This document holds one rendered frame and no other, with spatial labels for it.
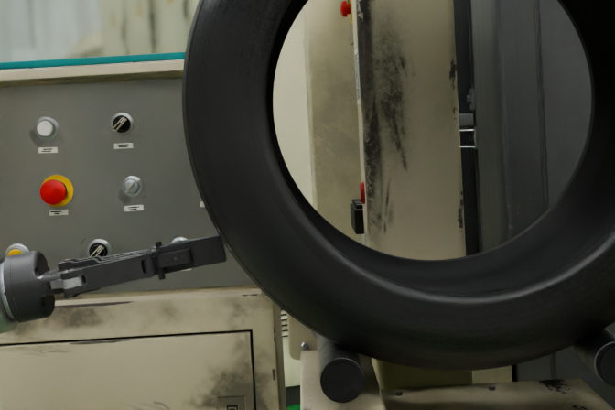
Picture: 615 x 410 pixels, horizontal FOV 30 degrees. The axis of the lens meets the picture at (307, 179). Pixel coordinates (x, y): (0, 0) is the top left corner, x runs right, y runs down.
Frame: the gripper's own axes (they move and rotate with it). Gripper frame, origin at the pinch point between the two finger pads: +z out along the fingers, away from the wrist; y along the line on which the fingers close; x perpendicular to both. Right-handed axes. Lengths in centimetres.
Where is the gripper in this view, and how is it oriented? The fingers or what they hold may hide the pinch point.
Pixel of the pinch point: (192, 253)
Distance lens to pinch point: 127.2
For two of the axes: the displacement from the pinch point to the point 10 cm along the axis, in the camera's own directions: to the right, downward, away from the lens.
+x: 2.0, 9.8, 0.5
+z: 9.8, -2.0, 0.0
